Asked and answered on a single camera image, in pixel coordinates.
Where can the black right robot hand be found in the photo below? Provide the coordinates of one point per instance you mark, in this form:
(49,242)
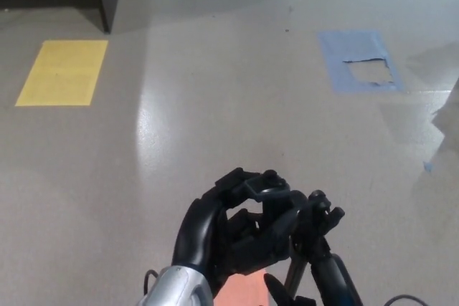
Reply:
(333,277)

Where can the black extendable phone stand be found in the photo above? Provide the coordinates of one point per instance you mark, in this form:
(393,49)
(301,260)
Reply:
(319,209)

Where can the orange floor marker sheet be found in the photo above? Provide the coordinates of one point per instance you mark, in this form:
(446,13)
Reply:
(247,286)

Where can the torn blue floor marker sheet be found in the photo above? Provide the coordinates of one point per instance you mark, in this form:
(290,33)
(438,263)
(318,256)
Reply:
(340,46)

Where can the yellow floor marker sheet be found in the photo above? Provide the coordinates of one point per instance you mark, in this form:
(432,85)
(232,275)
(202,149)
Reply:
(62,73)

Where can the small blue tape scrap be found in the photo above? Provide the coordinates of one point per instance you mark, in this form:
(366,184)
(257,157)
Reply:
(428,167)

